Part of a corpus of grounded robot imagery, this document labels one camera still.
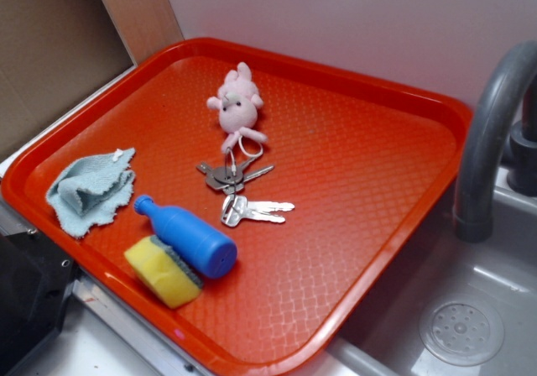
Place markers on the yellow sponge with grey pad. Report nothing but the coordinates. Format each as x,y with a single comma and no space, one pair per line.
164,272

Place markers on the blue plastic bottle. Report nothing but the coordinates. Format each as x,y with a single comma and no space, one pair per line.
203,247

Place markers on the grey curved faucet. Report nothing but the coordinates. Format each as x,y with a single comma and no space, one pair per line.
498,109

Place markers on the sink drain strainer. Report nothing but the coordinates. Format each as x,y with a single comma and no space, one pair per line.
461,330

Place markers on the orange plastic tray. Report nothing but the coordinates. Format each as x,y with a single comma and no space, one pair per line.
363,160

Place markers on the wooden board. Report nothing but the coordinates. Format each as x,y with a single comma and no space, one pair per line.
144,26

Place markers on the black faucet handle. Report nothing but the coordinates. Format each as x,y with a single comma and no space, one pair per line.
522,141

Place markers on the bunch of silver keys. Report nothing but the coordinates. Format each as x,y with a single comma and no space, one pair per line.
231,177

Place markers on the pink plush toy keychain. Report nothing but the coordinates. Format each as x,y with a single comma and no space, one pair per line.
238,101

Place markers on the pair of silver keys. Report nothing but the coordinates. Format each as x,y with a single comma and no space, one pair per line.
237,208

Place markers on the light blue cloth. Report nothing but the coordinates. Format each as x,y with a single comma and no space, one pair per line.
90,190

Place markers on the brown cardboard panel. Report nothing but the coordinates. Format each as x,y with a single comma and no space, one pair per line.
54,54

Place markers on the black box lower left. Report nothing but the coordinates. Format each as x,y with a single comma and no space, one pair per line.
36,282

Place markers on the grey toy sink basin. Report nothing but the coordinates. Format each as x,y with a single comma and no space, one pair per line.
381,337

